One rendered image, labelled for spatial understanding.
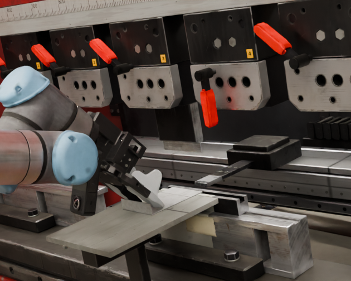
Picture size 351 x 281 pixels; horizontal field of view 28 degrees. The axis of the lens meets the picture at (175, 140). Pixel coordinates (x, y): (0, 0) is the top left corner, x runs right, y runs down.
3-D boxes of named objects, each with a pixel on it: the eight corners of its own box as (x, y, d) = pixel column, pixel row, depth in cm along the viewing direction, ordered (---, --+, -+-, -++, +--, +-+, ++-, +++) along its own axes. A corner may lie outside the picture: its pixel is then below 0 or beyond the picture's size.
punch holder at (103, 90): (63, 106, 151) (47, 30, 147) (93, 97, 156) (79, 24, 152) (106, 107, 140) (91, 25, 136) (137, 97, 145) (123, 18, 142)
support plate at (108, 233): (46, 241, 124) (45, 236, 124) (152, 193, 141) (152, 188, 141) (110, 258, 111) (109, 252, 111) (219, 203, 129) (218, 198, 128)
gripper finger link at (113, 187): (152, 181, 134) (130, 157, 127) (139, 208, 132) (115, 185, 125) (140, 178, 136) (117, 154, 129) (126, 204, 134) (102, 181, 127)
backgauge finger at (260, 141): (180, 189, 143) (176, 165, 142) (259, 153, 160) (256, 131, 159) (224, 195, 134) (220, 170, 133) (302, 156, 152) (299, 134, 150)
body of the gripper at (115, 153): (150, 150, 124) (106, 111, 117) (127, 192, 121) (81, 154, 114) (123, 147, 130) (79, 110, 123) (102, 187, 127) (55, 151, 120)
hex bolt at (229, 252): (221, 260, 124) (220, 252, 124) (231, 255, 126) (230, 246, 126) (233, 263, 122) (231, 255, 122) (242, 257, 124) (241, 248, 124)
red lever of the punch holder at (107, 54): (88, 38, 131) (119, 69, 127) (105, 34, 134) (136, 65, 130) (86, 45, 132) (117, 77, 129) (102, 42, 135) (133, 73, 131)
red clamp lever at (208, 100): (202, 128, 116) (193, 71, 114) (218, 122, 119) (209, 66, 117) (210, 129, 115) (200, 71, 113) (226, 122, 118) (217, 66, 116)
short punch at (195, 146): (161, 151, 137) (152, 103, 135) (168, 148, 138) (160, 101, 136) (198, 154, 130) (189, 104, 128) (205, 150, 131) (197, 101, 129)
